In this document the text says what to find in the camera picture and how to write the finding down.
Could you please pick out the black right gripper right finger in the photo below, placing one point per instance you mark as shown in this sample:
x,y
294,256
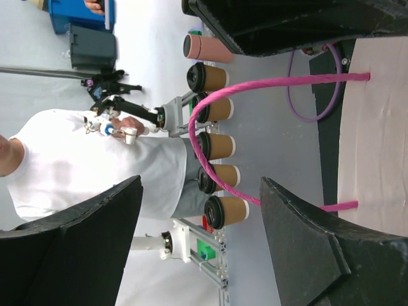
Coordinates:
x,y
321,259

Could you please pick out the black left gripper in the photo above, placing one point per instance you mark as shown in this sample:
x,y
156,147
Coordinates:
x,y
260,28

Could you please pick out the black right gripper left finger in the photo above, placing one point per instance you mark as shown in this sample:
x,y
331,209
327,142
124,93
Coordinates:
x,y
74,257

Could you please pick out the pink kraft paper bag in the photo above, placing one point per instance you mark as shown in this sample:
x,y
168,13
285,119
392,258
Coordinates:
x,y
372,157

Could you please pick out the lidded coffee cup one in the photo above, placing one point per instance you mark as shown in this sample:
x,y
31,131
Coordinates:
x,y
205,78

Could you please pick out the lidded coffee cup two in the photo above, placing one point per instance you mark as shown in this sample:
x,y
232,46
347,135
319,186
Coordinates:
x,y
221,109

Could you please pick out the lidded coffee cup five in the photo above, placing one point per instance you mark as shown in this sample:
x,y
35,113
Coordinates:
x,y
225,210

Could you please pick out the lidded coffee cup four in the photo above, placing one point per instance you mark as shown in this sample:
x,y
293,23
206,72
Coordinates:
x,y
228,173

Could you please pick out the lidded coffee cup three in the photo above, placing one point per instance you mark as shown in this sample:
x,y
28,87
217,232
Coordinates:
x,y
216,146

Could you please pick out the operator's hand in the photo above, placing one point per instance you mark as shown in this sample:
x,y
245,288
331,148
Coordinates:
x,y
129,122

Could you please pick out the pink cylinder tumbler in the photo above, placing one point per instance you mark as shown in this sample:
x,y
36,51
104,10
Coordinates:
x,y
205,48

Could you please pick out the person in white shirt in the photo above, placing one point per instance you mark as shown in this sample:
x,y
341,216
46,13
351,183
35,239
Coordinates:
x,y
52,163

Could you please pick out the dark grey bin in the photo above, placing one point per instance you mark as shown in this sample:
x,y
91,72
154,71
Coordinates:
x,y
91,49

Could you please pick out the blue storage crate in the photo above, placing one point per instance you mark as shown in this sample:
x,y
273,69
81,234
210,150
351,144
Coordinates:
x,y
64,13

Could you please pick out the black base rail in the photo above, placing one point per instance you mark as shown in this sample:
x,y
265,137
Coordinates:
x,y
329,127

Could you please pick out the aluminium frame with green blocks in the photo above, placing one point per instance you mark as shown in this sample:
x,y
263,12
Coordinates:
x,y
206,247

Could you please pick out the teleoperation leader arm handle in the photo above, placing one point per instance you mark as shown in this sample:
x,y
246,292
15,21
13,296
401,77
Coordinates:
x,y
106,92

